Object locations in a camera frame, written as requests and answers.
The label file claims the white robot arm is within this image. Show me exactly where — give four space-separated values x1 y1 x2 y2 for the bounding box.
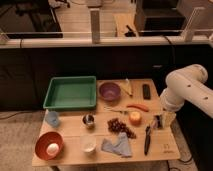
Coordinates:
160 64 213 128

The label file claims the small metal cup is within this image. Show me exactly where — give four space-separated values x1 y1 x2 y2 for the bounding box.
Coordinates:
82 114 95 129

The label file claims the black knife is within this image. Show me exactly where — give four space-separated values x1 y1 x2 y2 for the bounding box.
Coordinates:
144 125 151 155

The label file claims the black remote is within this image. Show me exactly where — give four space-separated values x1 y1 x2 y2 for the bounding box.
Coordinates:
142 84 151 100

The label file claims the blue cloth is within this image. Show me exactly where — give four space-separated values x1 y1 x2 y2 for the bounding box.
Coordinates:
101 132 132 157

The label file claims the small dark toy block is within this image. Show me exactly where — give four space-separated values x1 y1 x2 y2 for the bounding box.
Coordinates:
154 115 163 129

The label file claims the white cup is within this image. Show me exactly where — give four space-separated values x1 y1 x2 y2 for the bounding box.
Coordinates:
80 135 96 154

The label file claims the purple bowl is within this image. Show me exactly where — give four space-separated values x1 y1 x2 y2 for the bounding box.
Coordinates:
99 82 121 101

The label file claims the orange fruit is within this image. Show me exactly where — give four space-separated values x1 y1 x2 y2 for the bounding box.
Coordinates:
129 111 142 126

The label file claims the bunch of dark grapes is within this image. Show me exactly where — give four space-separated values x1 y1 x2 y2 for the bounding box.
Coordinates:
107 118 136 139

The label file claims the green plastic tray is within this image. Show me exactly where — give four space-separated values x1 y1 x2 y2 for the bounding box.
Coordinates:
43 76 97 111

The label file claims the blue plastic cup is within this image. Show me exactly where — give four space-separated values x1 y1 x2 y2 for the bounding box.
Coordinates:
45 111 60 127

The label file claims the white egg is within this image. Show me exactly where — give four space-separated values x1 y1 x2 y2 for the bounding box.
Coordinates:
46 143 59 156

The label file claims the orange bowl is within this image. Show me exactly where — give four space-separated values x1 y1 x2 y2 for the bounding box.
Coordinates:
35 132 64 160

